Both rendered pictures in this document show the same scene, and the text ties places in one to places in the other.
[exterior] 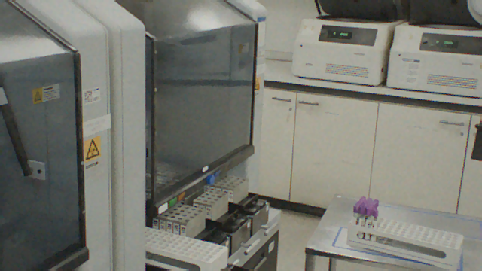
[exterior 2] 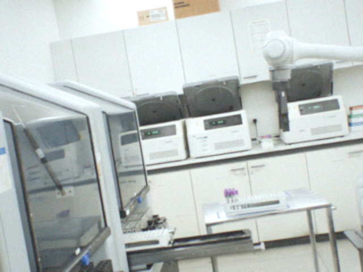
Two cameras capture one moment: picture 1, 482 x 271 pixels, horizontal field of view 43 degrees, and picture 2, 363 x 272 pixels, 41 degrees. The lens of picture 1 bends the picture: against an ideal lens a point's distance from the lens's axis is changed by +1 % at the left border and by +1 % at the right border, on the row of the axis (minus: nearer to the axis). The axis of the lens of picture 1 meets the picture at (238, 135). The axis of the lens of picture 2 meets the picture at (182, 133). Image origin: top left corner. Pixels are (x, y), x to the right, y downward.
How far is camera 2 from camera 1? 83 cm
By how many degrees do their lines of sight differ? 22
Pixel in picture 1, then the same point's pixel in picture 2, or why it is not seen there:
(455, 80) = (231, 143)
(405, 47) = (195, 130)
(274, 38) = not seen: hidden behind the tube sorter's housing
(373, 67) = (180, 148)
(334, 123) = (164, 191)
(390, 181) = not seen: hidden behind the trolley
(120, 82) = (98, 135)
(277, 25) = not seen: hidden behind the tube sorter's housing
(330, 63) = (151, 152)
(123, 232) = (115, 225)
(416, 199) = (229, 226)
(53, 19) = (68, 101)
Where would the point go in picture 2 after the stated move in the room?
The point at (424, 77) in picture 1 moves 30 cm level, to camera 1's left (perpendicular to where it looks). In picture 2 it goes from (212, 146) to (181, 152)
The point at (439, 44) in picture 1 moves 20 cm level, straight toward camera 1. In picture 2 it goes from (215, 123) to (217, 124)
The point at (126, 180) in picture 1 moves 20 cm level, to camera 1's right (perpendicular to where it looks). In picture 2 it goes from (110, 193) to (159, 183)
